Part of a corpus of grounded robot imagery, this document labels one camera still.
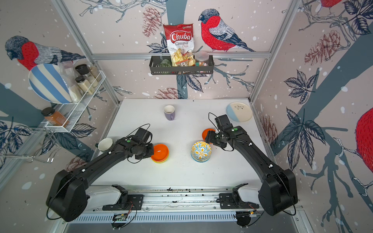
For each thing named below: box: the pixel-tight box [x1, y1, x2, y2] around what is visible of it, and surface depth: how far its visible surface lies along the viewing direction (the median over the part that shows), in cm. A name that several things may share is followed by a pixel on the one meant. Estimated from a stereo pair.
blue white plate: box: [225, 101, 253, 122], surface depth 117 cm
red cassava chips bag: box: [163, 23, 196, 67], surface depth 84 cm
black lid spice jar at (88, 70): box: [74, 64, 102, 83], surface depth 83 cm
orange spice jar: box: [40, 106, 70, 128], surface depth 64 cm
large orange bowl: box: [150, 143, 170, 164], surface depth 87 cm
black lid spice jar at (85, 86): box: [74, 75, 96, 95], surface depth 78 cm
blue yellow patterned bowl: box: [190, 140, 213, 161], surface depth 88 cm
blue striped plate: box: [28, 63, 72, 105], surface depth 68 cm
